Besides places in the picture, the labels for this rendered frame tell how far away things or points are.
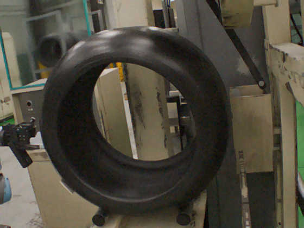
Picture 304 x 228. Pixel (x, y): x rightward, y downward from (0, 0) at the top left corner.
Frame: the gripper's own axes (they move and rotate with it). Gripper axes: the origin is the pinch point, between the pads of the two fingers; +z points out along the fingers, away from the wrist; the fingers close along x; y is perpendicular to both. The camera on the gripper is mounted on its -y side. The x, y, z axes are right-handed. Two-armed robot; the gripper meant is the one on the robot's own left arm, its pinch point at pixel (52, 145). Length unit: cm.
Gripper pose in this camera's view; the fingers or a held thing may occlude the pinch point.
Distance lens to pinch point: 125.0
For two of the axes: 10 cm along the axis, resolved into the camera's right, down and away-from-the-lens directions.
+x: 2.1, -2.5, 9.4
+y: -0.3, -9.7, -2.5
